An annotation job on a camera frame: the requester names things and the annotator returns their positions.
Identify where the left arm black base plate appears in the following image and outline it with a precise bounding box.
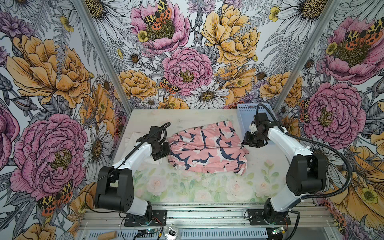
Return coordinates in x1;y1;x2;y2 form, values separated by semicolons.
124;210;168;227

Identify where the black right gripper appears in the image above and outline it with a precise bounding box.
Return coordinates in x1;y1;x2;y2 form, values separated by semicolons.
241;130;268;149

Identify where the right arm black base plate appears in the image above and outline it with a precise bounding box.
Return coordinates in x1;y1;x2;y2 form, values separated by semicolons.
244;209;292;226

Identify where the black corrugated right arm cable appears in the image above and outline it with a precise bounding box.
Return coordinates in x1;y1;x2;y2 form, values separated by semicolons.
255;103;354;200

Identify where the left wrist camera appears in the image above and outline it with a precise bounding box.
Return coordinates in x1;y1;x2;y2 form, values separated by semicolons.
136;126;167;144

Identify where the white t-shirt with robot print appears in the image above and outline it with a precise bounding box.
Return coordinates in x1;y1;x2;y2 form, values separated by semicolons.
123;132;146;157

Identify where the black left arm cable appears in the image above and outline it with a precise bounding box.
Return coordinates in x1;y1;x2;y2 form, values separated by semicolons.
83;122;172;214

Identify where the aluminium corner post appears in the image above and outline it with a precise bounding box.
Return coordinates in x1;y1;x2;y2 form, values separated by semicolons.
74;1;133;119
273;0;341;112

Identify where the grey slotted cable duct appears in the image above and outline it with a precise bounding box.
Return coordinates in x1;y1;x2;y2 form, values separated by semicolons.
82;228;268;240

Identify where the light blue perforated laundry basket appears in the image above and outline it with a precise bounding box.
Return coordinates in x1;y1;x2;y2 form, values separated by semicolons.
237;104;279;144

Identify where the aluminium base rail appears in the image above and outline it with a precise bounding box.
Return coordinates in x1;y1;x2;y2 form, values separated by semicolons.
79;202;334;230

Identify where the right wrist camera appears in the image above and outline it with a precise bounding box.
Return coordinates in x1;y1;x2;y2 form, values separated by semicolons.
250;113;270;134

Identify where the wooden stick end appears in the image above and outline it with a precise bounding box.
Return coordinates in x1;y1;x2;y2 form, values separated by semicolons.
97;231;118;240

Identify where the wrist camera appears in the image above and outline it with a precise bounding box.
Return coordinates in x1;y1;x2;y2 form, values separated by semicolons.
136;126;167;144
250;113;270;134

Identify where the pink patterned garment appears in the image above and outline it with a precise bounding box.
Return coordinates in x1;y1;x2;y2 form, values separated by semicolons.
168;121;249;175

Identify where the right aluminium corner post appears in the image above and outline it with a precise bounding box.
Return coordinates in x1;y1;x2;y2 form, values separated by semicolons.
273;0;341;112

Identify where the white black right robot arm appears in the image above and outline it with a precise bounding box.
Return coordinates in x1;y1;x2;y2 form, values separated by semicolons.
244;122;327;224

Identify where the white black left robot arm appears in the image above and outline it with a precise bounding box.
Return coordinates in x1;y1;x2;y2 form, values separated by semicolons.
94;141;171;225

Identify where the left aluminium corner post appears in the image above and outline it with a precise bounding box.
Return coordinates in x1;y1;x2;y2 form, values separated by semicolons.
74;1;133;119

